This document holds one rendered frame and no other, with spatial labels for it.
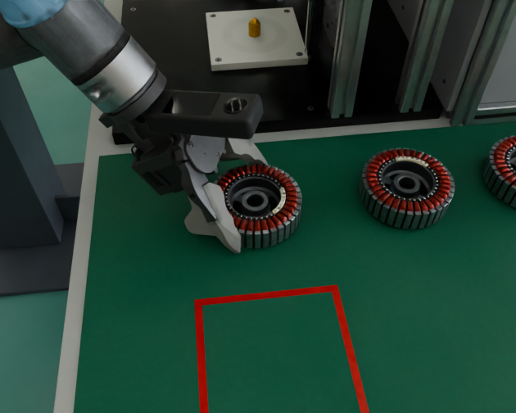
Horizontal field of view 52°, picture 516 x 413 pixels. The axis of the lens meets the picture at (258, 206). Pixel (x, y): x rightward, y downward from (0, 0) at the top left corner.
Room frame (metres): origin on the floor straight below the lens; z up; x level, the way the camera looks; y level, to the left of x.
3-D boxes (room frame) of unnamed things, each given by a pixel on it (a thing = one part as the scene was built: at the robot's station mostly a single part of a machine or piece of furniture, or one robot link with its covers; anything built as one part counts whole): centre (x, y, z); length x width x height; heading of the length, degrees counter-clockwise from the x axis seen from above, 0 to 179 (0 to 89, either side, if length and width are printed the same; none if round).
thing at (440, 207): (0.44, -0.18, 0.77); 0.11 x 0.11 x 0.04
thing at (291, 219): (0.42, 0.00, 0.77); 0.11 x 0.11 x 0.04
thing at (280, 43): (0.77, 0.01, 0.78); 0.15 x 0.15 x 0.01; 7
